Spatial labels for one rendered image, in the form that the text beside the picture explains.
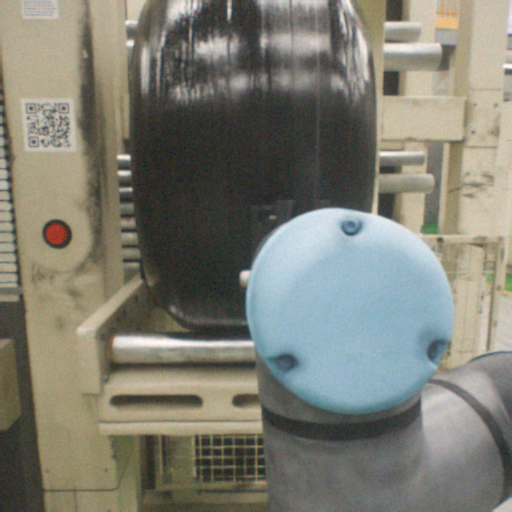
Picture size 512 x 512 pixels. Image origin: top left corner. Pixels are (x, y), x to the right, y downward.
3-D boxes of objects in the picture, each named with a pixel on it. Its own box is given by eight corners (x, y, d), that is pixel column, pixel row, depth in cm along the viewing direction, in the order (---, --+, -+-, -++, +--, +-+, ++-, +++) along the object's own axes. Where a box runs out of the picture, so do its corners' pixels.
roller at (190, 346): (114, 338, 68) (110, 367, 66) (106, 327, 64) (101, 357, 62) (342, 336, 69) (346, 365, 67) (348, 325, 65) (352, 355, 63)
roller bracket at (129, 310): (79, 398, 60) (74, 329, 58) (145, 310, 99) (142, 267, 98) (104, 398, 60) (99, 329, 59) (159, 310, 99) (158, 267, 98)
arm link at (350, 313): (256, 455, 16) (236, 210, 15) (253, 363, 27) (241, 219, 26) (479, 434, 16) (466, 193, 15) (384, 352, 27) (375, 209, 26)
